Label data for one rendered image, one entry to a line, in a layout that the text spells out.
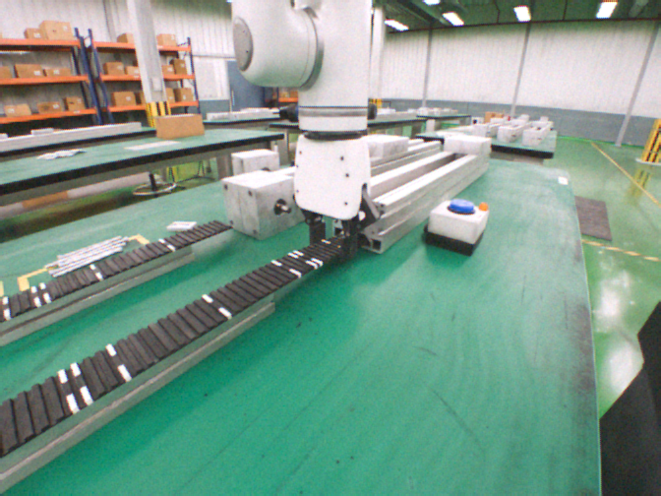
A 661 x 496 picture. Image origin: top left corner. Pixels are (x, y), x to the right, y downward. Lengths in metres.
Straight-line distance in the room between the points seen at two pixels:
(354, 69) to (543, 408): 0.37
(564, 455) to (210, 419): 0.28
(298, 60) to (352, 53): 0.06
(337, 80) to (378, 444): 0.34
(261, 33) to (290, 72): 0.04
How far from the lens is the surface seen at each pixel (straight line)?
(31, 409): 0.31
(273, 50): 0.30
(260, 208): 0.50
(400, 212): 0.49
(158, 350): 0.29
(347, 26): 0.35
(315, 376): 0.28
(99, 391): 0.29
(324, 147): 0.36
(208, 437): 0.27
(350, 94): 0.34
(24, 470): 0.32
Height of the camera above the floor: 1.00
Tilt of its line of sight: 28 degrees down
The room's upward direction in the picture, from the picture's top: straight up
